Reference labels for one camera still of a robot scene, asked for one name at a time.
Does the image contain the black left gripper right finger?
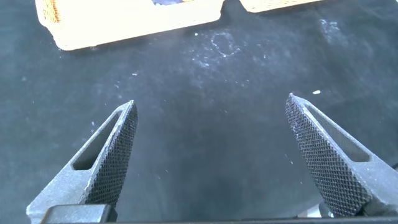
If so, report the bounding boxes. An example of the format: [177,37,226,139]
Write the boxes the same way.
[284,92,398,218]

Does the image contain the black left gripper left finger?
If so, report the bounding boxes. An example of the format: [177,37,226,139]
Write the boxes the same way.
[26,100,139,223]

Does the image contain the wicker basket with daily items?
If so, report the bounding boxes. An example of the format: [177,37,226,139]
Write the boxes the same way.
[34,0,225,52]

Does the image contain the wicker basket with food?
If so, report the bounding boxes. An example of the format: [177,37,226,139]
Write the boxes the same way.
[239,0,324,14]

